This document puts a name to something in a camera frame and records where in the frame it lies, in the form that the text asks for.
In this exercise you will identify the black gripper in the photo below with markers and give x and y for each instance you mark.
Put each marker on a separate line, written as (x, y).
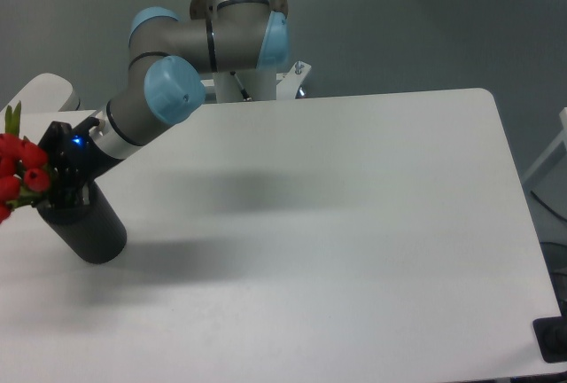
(79, 161)

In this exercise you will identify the red tulip bouquet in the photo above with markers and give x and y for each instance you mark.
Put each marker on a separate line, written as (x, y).
(27, 177)

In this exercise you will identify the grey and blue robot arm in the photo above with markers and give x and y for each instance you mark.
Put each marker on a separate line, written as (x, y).
(167, 57)

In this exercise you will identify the dark grey ribbed vase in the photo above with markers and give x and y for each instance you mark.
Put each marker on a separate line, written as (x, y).
(93, 231)

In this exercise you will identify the white chair seat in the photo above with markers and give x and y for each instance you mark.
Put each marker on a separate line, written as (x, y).
(46, 93)

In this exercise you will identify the black clamp at table corner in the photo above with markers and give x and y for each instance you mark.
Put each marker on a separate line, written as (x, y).
(551, 337)

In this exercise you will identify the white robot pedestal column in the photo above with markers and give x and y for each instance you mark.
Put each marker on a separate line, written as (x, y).
(242, 85)

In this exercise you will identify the white pedestal base frame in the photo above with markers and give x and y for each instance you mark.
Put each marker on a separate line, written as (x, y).
(285, 82)

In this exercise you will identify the white frame at right edge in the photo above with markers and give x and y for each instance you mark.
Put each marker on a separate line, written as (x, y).
(548, 158)

